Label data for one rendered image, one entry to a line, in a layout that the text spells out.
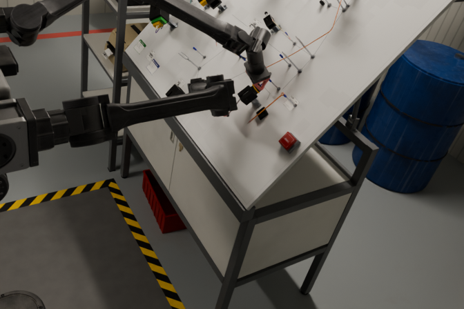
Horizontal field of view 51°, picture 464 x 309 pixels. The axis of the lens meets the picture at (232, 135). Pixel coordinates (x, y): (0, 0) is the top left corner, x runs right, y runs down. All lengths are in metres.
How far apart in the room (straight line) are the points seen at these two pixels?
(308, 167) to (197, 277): 0.88
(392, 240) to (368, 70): 1.68
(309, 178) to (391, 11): 0.75
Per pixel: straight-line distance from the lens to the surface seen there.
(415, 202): 3.63
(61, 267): 2.64
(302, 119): 1.79
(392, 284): 3.01
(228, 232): 2.00
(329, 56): 1.87
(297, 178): 2.09
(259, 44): 1.72
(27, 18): 1.44
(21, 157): 1.04
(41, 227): 2.82
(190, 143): 2.03
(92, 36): 3.15
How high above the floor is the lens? 2.10
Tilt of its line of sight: 36 degrees down
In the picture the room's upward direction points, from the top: 14 degrees clockwise
